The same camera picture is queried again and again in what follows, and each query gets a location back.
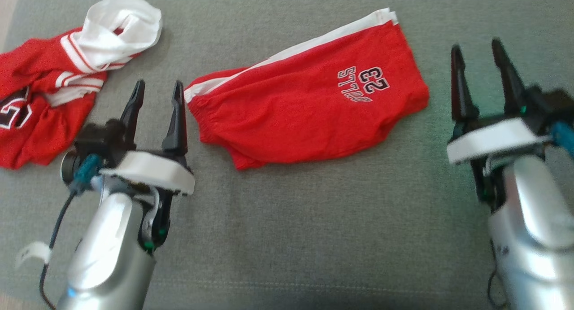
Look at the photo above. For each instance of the large grey sofa seat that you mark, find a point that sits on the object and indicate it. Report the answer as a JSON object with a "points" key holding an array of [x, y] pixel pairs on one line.
{"points": [[314, 238]]}

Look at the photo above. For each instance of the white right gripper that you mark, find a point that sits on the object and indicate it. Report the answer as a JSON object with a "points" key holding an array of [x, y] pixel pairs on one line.
{"points": [[493, 137]]}

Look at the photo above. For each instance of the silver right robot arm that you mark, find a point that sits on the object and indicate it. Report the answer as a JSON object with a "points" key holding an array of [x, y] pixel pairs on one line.
{"points": [[533, 238]]}

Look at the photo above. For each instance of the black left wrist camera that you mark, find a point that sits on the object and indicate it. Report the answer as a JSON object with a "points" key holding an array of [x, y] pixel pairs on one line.
{"points": [[98, 139]]}

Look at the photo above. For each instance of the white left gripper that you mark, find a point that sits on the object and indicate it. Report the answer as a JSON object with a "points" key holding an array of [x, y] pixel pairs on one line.
{"points": [[152, 171]]}

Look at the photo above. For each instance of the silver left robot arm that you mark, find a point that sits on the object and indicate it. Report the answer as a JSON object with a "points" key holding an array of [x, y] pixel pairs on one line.
{"points": [[107, 256]]}

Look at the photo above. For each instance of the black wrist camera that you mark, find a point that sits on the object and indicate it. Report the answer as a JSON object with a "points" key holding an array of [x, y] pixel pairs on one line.
{"points": [[98, 139], [547, 106]]}

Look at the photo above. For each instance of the red jersey with white sleeves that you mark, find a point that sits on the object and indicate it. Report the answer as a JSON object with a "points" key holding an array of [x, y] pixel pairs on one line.
{"points": [[36, 117]]}

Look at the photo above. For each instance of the red shorts with number 23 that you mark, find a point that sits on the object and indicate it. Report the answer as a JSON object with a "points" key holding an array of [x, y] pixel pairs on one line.
{"points": [[305, 108]]}

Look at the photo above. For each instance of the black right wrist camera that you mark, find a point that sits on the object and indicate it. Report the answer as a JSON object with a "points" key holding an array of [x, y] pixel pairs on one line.
{"points": [[547, 106]]}

